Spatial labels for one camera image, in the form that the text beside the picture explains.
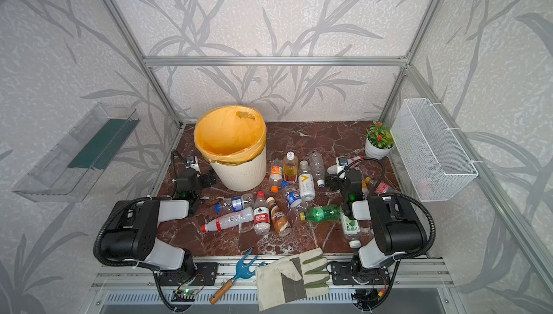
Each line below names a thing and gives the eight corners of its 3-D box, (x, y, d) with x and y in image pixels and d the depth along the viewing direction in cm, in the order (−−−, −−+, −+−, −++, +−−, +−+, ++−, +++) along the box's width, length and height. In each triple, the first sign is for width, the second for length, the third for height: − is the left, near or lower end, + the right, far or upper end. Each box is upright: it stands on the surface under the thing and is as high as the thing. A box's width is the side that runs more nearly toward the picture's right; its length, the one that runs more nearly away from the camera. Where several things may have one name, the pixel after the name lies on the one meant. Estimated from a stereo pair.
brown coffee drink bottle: (278, 239, 83) (278, 235, 79) (264, 203, 93) (263, 197, 88) (292, 233, 85) (292, 228, 80) (277, 198, 94) (276, 192, 90)
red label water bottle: (253, 235, 84) (250, 230, 79) (257, 197, 95) (255, 190, 90) (269, 235, 84) (268, 230, 79) (272, 197, 95) (271, 190, 90)
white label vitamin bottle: (299, 201, 92) (299, 196, 88) (298, 166, 104) (298, 160, 100) (314, 201, 92) (315, 196, 88) (312, 166, 104) (312, 160, 100)
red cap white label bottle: (205, 237, 84) (201, 233, 79) (204, 227, 86) (200, 222, 82) (256, 221, 88) (254, 216, 84) (253, 211, 90) (252, 206, 86)
